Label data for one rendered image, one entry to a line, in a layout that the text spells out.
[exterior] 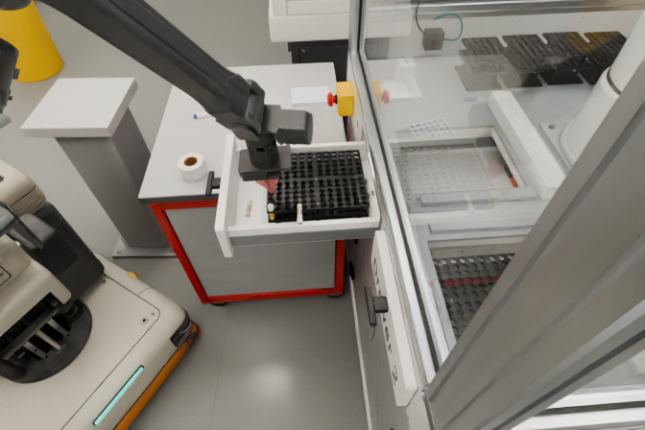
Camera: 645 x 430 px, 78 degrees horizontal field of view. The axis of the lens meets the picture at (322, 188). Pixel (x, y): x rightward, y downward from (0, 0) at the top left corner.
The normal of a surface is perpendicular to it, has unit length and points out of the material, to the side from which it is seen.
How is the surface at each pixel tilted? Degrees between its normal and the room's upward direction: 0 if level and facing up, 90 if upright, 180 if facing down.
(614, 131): 90
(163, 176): 0
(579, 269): 90
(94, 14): 117
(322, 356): 0
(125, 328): 0
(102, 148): 90
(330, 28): 90
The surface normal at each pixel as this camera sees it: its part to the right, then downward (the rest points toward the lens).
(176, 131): -0.01, -0.66
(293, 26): 0.07, 0.75
